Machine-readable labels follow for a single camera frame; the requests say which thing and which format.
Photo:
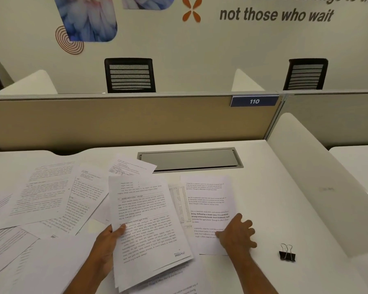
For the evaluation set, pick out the person's right middle finger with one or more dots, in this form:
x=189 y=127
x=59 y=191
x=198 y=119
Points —
x=247 y=224

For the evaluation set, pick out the sheaf of printed papers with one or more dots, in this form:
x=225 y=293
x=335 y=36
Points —
x=147 y=211

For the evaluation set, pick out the person's right hand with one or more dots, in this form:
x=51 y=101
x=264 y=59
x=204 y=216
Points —
x=234 y=237

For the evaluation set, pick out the white desk side divider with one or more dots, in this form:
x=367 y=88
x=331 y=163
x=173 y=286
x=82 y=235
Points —
x=245 y=82
x=27 y=84
x=309 y=180

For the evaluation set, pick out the blank white paper sheet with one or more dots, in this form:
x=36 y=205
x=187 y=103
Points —
x=55 y=266

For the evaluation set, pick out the blue number plate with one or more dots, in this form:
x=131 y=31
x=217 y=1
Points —
x=254 y=101

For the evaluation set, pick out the person's left thumb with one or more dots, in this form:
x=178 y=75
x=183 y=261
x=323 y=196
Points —
x=119 y=233

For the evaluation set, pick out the blue flower wall decal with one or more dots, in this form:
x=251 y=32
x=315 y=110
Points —
x=86 y=18

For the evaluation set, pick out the dense printed text sheet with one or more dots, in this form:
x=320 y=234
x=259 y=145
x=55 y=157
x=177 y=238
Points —
x=86 y=192

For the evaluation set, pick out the person's left forearm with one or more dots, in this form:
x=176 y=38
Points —
x=87 y=280

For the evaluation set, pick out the person's left hand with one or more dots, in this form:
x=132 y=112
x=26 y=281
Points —
x=104 y=251

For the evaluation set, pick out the person's right little finger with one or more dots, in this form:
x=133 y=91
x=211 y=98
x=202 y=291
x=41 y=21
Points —
x=253 y=244

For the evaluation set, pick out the black binder clip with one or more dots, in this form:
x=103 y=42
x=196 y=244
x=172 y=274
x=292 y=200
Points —
x=287 y=254

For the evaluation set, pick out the large printed text sheet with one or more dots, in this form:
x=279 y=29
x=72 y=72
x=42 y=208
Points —
x=46 y=192

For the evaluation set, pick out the person's right forearm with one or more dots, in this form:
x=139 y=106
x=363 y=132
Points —
x=251 y=275

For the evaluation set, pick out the printed sheet with bold lines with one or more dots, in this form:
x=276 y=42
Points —
x=208 y=195

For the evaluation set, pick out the person's right thumb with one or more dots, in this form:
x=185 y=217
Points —
x=220 y=238

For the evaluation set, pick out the beige desk partition panel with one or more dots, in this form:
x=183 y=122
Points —
x=125 y=122

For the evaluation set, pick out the grey desk partition panel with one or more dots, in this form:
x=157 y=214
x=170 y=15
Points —
x=334 y=119

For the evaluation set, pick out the printed sheet with number columns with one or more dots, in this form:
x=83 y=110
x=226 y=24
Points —
x=178 y=205

